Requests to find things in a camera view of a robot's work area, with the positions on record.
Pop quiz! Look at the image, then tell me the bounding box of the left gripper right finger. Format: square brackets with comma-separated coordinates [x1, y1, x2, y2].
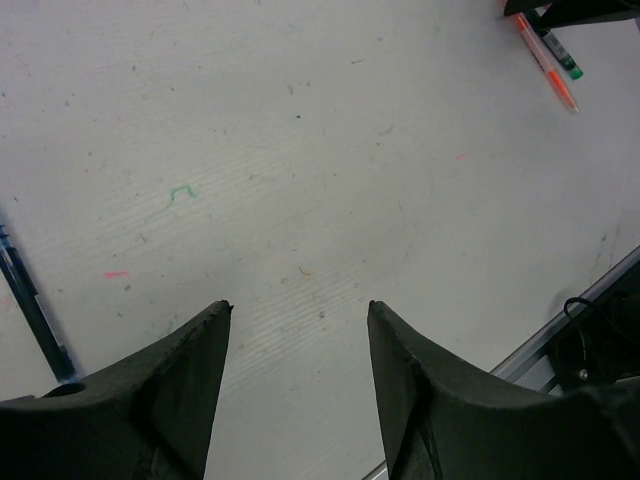
[367, 301, 639, 479]

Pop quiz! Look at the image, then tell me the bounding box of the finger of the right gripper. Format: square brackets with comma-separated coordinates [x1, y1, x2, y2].
[503, 0, 639, 28]

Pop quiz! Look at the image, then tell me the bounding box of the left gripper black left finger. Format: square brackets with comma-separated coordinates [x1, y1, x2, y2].
[1, 300, 233, 479]

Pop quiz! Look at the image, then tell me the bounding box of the green ink roller pen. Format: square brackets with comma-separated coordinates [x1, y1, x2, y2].
[538, 30, 583, 80]

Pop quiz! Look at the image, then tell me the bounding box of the orange clear highlighter pen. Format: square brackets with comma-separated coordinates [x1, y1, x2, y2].
[512, 13, 579, 114]

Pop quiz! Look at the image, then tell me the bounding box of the dark blue gel pen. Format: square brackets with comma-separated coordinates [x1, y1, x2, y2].
[1, 223, 77, 384]

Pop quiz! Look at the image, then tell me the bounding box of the aluminium front rail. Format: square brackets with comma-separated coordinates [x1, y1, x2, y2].
[372, 252, 639, 479]

